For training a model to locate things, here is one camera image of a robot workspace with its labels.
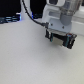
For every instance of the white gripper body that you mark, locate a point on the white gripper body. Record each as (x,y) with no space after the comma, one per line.
(61,17)

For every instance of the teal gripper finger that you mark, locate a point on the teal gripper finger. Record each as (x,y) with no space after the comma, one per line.
(49,35)
(70,40)

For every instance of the black kcup holder drawer box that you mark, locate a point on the black kcup holder drawer box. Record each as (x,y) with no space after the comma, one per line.
(61,38)

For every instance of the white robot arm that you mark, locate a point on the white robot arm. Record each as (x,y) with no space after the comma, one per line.
(79,28)

